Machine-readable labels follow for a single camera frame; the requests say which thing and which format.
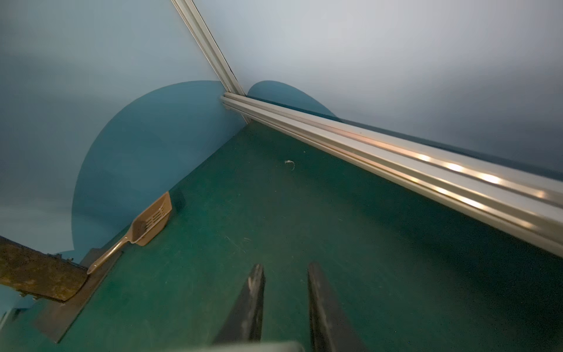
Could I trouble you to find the white power strip usb ports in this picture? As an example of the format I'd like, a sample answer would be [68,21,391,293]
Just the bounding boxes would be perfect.
[176,341,305,352]

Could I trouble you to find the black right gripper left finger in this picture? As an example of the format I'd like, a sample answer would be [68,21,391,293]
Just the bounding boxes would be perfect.
[213,264,265,345]

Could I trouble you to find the black slotted spatula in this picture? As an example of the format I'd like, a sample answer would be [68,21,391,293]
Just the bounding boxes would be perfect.
[87,192,173,274]

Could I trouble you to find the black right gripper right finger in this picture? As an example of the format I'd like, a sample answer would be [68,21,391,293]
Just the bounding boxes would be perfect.
[307,263,367,351]

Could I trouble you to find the pink cherry blossom tree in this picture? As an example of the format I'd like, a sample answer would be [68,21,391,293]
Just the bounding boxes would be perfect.
[1,237,89,302]

